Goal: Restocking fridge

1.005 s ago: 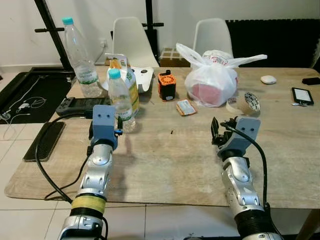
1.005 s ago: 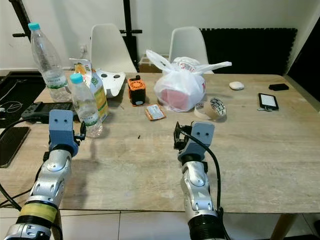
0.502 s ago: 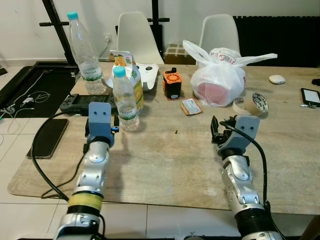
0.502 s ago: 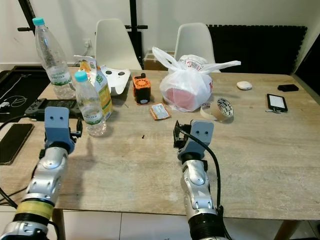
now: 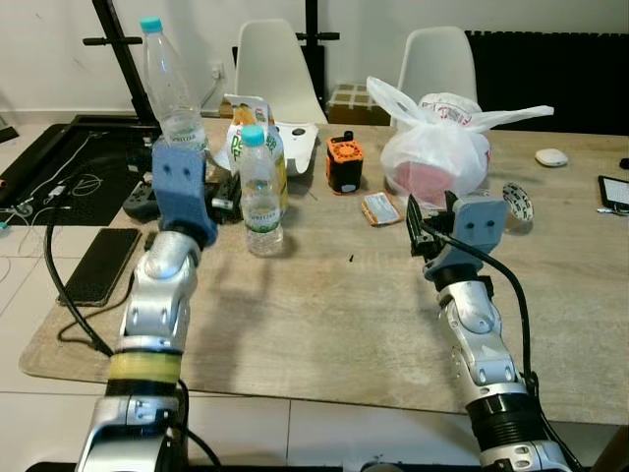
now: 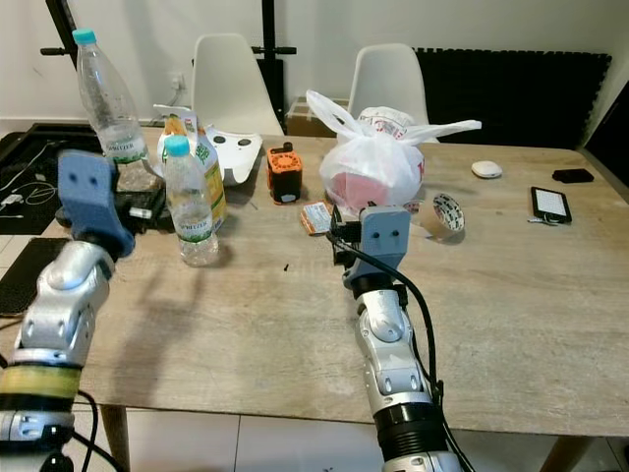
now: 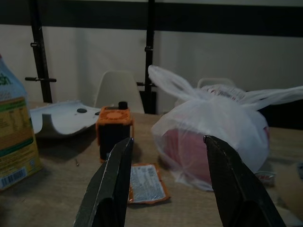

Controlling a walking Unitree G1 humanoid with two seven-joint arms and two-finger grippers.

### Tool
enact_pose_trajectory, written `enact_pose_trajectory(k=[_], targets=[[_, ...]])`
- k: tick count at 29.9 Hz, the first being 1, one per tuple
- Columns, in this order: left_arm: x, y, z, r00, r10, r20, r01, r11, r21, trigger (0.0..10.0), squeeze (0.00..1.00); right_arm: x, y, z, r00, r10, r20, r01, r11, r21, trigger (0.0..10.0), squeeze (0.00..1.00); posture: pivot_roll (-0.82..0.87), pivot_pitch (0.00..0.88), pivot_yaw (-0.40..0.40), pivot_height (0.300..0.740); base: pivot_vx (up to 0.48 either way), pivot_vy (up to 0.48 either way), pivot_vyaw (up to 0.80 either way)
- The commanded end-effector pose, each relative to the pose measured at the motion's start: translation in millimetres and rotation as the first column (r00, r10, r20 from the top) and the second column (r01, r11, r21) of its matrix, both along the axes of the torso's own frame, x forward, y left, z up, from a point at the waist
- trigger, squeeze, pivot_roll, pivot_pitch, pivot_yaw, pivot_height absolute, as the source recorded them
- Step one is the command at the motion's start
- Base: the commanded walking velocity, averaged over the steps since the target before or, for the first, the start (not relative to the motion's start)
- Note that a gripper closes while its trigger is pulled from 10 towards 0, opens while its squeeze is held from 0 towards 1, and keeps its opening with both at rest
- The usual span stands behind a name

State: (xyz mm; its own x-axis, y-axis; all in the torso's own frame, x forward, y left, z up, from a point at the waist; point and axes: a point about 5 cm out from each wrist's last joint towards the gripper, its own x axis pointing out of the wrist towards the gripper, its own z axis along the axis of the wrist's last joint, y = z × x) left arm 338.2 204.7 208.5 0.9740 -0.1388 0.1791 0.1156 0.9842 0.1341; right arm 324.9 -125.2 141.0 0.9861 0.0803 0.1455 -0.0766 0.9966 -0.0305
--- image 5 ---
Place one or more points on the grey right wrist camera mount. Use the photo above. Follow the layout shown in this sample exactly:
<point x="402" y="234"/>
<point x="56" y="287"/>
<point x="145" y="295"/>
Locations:
<point x="480" y="228"/>

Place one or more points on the black floor mat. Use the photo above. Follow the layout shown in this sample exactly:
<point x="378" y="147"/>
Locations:
<point x="59" y="147"/>

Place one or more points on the orange snack packet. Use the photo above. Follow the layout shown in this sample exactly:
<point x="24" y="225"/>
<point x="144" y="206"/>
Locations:
<point x="381" y="209"/>

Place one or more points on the patterned tape roll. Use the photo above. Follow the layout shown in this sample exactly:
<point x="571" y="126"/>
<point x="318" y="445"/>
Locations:
<point x="518" y="202"/>

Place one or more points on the black foam mat panel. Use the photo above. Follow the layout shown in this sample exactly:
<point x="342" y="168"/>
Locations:
<point x="550" y="84"/>

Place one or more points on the black smartphone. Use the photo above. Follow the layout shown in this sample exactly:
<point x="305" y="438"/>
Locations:
<point x="616" y="194"/>

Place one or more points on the orange juice carton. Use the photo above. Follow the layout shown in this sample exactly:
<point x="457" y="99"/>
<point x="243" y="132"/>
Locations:
<point x="246" y="110"/>

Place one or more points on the orange black cube device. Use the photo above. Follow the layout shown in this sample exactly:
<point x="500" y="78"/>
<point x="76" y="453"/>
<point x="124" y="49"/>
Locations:
<point x="345" y="167"/>

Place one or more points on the white wall socket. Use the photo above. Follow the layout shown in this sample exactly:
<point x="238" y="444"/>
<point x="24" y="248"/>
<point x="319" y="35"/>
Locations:
<point x="215" y="71"/>

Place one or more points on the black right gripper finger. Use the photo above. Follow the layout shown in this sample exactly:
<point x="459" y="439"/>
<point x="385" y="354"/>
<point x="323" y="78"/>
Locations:
<point x="414" y="216"/>

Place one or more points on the black metal stand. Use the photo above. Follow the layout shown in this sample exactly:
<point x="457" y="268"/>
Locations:
<point x="120" y="59"/>

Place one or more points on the white plastic shell device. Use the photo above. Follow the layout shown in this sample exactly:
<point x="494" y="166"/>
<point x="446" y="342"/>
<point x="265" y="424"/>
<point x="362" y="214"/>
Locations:
<point x="295" y="143"/>

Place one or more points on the white plastic bag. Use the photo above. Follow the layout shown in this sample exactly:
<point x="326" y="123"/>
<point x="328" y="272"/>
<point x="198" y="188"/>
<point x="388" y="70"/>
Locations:
<point x="432" y="157"/>

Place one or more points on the black flat tablet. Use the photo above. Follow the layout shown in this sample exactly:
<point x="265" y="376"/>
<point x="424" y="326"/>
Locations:
<point x="98" y="265"/>

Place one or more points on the white computer mouse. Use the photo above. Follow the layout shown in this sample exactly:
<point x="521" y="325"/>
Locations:
<point x="551" y="157"/>

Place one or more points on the checkered woven stool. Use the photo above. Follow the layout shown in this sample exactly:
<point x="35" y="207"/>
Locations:
<point x="359" y="103"/>

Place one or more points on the clear water bottle teal cap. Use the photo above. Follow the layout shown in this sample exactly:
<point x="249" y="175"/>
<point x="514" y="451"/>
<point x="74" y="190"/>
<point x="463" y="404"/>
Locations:
<point x="169" y="79"/>
<point x="261" y="197"/>

